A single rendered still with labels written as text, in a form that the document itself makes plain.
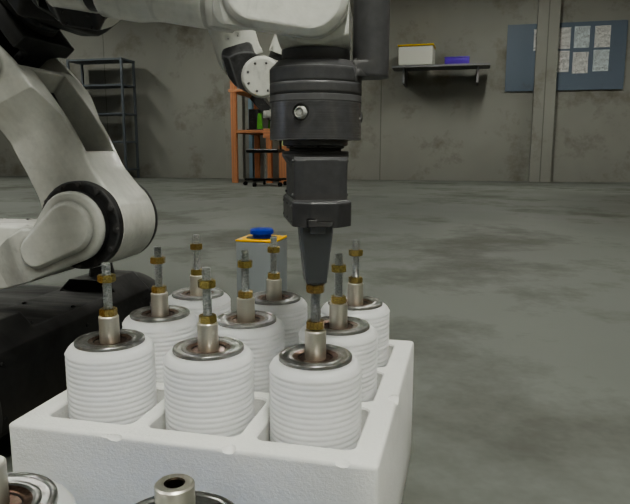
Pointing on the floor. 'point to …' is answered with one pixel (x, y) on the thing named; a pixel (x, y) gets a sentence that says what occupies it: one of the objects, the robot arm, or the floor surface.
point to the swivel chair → (266, 162)
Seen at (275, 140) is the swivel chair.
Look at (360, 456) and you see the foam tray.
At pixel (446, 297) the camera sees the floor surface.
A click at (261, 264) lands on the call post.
